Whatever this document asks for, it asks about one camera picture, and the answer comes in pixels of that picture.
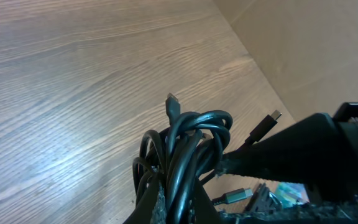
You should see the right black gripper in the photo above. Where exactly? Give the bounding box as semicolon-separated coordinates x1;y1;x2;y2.
216;103;358;223

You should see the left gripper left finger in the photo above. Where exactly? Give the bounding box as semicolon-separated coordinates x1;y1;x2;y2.
124;174;167;224

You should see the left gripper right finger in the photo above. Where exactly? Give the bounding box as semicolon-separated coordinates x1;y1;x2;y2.
193;179;223;224

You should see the thin black USB-C cable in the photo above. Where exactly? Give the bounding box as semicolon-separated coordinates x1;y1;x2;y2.
197;169;254;207

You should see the thick black USB cable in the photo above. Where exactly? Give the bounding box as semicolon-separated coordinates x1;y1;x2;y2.
131;92;283;224

